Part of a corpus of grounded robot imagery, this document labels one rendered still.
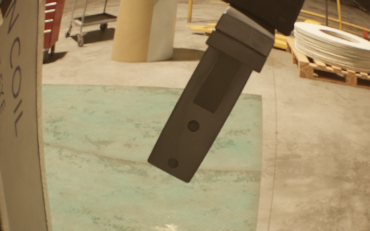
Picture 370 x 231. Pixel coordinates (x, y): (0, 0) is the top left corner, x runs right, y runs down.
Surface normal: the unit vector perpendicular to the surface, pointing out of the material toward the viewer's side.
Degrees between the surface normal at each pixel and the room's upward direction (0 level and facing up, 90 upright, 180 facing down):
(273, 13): 92
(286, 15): 92
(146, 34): 90
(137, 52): 90
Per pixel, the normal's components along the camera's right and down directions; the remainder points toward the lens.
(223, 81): -0.35, 0.67
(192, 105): -0.14, 0.30
